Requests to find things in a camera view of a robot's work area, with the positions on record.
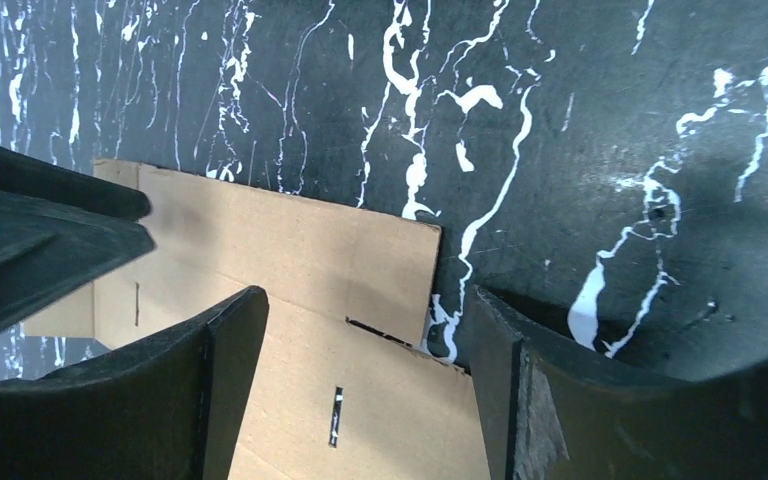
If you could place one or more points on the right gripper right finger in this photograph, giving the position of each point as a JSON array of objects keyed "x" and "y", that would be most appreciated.
[{"x": 552, "y": 409}]

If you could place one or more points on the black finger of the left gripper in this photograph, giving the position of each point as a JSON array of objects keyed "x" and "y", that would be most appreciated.
[{"x": 59, "y": 230}]

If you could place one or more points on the brown cardboard box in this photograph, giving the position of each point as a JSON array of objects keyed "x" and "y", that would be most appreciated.
[{"x": 341, "y": 390}]

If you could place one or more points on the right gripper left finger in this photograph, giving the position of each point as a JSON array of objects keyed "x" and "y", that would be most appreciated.
[{"x": 167, "y": 406}]

